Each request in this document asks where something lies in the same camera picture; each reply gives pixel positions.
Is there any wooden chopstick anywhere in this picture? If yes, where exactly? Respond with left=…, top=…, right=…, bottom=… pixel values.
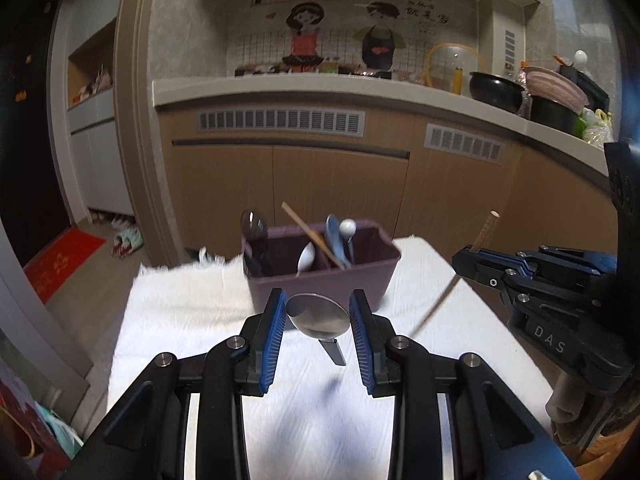
left=410, top=210, right=500, bottom=338
left=281, top=202, right=346, bottom=270

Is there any steel ladle white ball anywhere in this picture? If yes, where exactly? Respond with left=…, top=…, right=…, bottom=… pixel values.
left=338, top=219, right=357, bottom=264

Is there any blue plastic spoon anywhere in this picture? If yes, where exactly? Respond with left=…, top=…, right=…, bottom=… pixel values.
left=324, top=214, right=352, bottom=269

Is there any black handled steel spoon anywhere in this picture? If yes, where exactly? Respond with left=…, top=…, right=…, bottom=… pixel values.
left=240, top=210, right=272, bottom=278

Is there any white plastic spoon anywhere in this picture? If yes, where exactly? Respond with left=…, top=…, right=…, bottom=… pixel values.
left=296, top=242, right=316, bottom=275

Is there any white textured table cloth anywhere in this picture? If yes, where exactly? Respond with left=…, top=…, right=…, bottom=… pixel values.
left=107, top=236, right=551, bottom=479

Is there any red yellow gift bag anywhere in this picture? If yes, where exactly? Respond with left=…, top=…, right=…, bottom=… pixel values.
left=1, top=382, right=70, bottom=479

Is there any purple utensil caddy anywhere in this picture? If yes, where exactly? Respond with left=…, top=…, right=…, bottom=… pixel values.
left=243, top=219, right=401, bottom=313

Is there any black cooking pot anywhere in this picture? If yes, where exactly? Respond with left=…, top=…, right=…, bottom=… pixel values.
left=469, top=72, right=524, bottom=114

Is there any pink striped bowl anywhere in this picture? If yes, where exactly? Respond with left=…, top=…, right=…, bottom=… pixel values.
left=524, top=66, right=589, bottom=115

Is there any pair of slippers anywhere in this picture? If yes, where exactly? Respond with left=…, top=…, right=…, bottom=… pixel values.
left=111, top=216, right=143, bottom=259

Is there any red door mat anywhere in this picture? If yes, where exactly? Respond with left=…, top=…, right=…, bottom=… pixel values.
left=24, top=228, right=105, bottom=304

